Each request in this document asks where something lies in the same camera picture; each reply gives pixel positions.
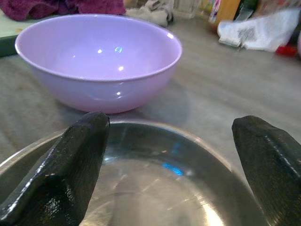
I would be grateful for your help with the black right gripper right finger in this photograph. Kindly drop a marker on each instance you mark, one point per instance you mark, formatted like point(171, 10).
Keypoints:
point(275, 169)

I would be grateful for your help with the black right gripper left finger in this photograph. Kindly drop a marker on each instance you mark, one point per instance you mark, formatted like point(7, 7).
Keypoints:
point(58, 179)

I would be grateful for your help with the lilac plastic bowl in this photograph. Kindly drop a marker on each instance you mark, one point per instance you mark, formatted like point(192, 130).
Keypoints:
point(98, 63)

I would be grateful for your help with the shallow stainless steel bowl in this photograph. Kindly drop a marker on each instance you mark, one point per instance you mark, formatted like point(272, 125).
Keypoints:
point(152, 188)

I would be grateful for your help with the small red item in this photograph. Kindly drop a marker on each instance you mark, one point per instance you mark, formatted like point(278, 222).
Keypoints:
point(285, 50)

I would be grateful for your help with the white plastic bag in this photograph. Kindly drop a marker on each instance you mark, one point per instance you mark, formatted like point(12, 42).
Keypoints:
point(263, 34)

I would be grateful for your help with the green rimmed cutting board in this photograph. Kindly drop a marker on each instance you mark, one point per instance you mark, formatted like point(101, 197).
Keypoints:
point(8, 35)

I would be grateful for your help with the orange bottle with white cap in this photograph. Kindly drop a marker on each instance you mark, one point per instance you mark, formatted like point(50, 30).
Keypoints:
point(225, 10)

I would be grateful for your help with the purple towel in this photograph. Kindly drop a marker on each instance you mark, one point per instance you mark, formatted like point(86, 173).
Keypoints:
point(47, 8)

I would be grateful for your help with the crumpled grey cloth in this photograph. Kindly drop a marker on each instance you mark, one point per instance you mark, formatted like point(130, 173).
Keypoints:
point(152, 13)

